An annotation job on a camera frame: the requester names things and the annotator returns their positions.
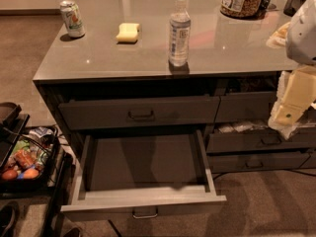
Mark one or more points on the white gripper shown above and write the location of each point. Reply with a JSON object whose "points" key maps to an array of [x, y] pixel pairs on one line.
{"points": [[303, 37]]}

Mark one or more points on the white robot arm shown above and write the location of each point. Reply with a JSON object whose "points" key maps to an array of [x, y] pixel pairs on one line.
{"points": [[300, 39]]}

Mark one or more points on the crumpled packaging in drawer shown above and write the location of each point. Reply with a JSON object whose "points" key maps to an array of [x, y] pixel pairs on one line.
{"points": [[241, 126]]}

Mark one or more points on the clear plastic water bottle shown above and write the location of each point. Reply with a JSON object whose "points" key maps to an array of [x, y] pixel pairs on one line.
{"points": [[179, 34]]}

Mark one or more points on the yellow sponge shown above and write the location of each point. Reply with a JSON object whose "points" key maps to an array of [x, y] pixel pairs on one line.
{"points": [[128, 32]]}

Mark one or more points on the white soda can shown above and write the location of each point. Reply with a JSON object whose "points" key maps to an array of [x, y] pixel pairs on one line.
{"points": [[72, 19]]}

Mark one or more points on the black basket of snacks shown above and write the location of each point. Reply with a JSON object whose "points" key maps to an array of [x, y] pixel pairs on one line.
{"points": [[27, 158]]}

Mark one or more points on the dark shoe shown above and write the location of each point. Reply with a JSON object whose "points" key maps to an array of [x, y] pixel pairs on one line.
{"points": [[7, 220]]}

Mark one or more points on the black cart frame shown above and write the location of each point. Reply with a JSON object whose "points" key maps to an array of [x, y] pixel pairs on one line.
{"points": [[12, 119]]}

